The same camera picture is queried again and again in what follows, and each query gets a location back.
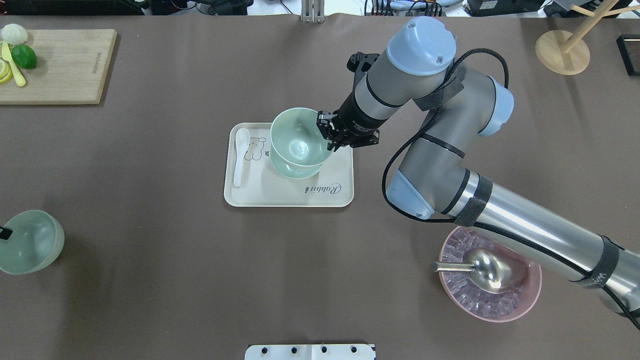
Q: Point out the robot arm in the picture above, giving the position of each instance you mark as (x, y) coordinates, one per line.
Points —
(465, 97)

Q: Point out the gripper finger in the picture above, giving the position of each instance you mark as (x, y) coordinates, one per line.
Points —
(5, 233)
(334, 144)

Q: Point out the white garlic bulb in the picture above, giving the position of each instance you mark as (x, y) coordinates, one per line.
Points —
(14, 34)

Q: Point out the cream rabbit serving tray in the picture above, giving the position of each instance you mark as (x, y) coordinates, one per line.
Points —
(262, 186)

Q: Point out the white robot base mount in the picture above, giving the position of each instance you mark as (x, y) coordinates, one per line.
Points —
(332, 351)

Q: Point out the green bowl on tray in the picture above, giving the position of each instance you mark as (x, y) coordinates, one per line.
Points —
(291, 170)

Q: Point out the wooden cutting board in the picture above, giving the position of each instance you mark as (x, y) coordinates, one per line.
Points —
(73, 65)

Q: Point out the green lime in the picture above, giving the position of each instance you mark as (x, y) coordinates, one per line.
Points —
(24, 56)

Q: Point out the yellow plastic knife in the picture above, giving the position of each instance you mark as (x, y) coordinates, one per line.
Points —
(18, 77)

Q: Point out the lemon slice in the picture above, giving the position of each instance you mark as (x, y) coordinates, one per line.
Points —
(6, 72)

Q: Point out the pink bowl with ice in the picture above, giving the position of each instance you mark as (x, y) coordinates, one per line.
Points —
(502, 307)

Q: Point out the wooden mug tree stand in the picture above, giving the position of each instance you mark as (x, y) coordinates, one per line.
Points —
(564, 52)

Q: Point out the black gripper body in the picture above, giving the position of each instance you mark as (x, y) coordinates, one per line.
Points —
(356, 121)

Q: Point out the green bowl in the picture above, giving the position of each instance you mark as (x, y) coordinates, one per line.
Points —
(37, 240)
(291, 170)
(296, 139)

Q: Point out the metal ice scoop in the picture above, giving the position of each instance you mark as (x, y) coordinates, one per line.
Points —
(489, 270)

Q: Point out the white ceramic spoon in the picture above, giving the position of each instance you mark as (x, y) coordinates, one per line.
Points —
(241, 143)

